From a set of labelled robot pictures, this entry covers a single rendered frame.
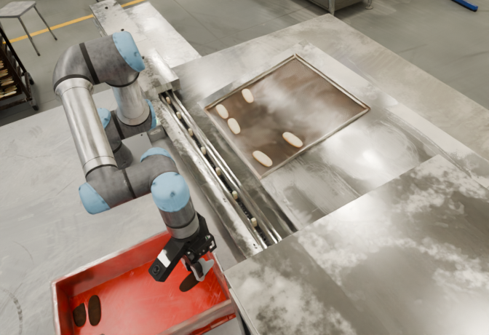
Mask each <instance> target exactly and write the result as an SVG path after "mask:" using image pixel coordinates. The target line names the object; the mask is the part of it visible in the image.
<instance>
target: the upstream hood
mask: <svg viewBox="0 0 489 335"><path fill-rule="evenodd" d="M89 7H90V9H91V11H92V13H93V15H94V16H95V19H96V20H97V21H98V23H99V25H100V27H101V28H102V29H103V31H104V33H105V34H106V36H107V35H111V34H113V33H115V32H117V33H118V32H122V31H128V32H130V33H131V35H132V37H133V39H134V41H135V43H136V45H137V47H138V50H139V52H140V55H141V57H142V59H143V62H144V63H145V66H146V68H145V69H144V70H142V71H141V72H140V75H139V77H138V84H139V86H140V90H141V91H142V93H143V94H144V96H145V97H146V99H148V100H152V99H154V98H158V97H159V96H158V94H159V93H161V92H164V91H166V90H169V89H172V91H175V90H178V89H181V86H180V79H179V78H178V76H177V75H176V74H175V72H174V71H173V70H172V69H171V68H170V67H169V66H168V64H167V63H166V62H165V60H164V59H163V58H162V56H161V55H160V54H159V53H158V52H157V51H156V49H155V48H154V46H153V45H152V44H151V43H150V41H149V40H147V38H146V37H145V36H144V34H143V33H142V32H141V30H140V29H139V28H138V27H137V26H136V24H135V23H134V22H133V21H132V19H131V18H130V16H129V15H128V14H127V13H126V12H125V11H124V10H123V8H122V7H121V6H120V4H119V3H118V2H117V0H105V1H102V2H99V3H96V4H92V5H89ZM181 90H182V89H181Z"/></svg>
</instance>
